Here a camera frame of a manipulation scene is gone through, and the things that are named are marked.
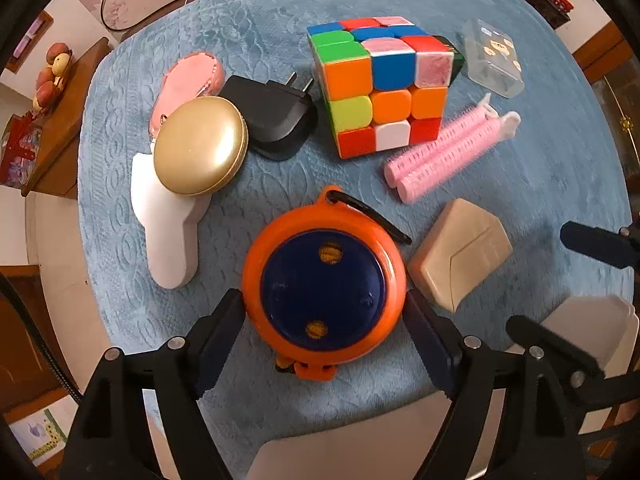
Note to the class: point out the black power adapter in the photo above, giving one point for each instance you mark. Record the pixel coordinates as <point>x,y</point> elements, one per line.
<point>272,110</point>

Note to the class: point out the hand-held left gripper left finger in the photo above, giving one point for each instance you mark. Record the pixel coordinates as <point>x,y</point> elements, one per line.
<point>220,342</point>

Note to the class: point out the white plastic handheld device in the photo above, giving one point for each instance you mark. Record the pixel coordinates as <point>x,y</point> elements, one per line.
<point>167,240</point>

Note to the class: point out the wooden picture frame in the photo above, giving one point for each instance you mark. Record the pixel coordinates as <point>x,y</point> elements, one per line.
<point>30,40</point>

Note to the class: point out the dark red box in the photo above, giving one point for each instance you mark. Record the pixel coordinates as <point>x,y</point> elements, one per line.
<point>550,2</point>

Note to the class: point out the gold round compact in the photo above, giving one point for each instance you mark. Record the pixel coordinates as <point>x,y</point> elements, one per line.
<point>200,147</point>

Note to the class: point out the child's drawing paper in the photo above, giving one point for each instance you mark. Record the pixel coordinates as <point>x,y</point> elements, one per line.
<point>42,432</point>

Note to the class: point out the clear plastic box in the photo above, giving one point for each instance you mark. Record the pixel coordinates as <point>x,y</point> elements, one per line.
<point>492,60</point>

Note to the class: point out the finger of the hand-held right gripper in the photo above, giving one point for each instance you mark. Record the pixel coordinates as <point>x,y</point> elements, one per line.
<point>600,245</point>
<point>555,347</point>

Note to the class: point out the wooden cabinet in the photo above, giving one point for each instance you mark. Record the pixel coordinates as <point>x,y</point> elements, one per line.
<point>60,150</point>

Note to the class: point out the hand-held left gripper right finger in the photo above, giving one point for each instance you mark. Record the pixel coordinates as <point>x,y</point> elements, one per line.
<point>425,332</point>

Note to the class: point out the pink oval compact case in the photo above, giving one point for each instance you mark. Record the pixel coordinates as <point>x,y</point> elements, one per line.
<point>192,77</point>

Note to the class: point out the white storage box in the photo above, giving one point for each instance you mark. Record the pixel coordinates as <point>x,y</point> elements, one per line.
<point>350,452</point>

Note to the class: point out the multicoloured puzzle cube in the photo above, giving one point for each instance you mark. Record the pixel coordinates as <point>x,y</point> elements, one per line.
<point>380,90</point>

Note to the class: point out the blue textured blanket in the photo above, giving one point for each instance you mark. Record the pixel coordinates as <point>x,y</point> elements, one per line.
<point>280,55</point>

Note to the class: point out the orange blue round tape measure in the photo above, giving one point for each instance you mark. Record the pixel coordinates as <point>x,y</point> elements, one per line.
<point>320,285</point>

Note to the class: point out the stuffed toy figure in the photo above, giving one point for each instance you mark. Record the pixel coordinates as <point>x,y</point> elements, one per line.
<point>52,77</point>

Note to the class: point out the red gift box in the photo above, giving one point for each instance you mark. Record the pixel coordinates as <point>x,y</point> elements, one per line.
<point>20,152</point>

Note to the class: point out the beige plastic case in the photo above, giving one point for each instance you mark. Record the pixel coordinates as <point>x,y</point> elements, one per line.
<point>460,255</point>

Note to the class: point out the wooden side furniture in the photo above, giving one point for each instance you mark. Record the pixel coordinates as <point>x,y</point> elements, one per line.
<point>607,65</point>

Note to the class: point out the pink hair roller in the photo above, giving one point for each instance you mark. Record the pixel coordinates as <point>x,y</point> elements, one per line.
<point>460,162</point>
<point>440,142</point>

